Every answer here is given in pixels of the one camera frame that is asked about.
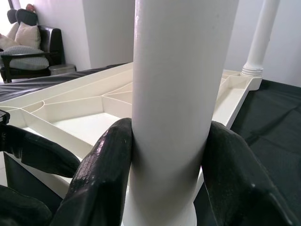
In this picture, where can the grey round waste bin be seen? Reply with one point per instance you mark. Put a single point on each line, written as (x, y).
(62, 69)

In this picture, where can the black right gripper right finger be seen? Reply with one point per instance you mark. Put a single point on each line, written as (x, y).
(240, 188)

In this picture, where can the beige square pillow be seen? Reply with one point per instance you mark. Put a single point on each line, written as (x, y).
(28, 35)

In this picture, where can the grey patterned cushion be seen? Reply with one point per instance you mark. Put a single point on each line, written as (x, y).
(26, 58)

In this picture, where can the white plastic table top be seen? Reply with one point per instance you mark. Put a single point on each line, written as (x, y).
(70, 106)

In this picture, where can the cream pillow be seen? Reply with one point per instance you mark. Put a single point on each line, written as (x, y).
(9, 37)

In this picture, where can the white plastic table leg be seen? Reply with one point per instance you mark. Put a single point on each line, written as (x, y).
(261, 35)
(178, 82)

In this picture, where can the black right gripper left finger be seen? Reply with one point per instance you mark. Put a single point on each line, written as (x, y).
(98, 183)

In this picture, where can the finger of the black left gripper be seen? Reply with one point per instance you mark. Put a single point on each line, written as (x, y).
(21, 209)

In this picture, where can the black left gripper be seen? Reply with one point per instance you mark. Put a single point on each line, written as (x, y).
(4, 118)

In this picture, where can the black tablecloth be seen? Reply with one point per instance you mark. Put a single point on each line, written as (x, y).
(270, 113)

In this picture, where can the black leather chair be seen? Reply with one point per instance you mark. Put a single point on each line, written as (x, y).
(54, 44)

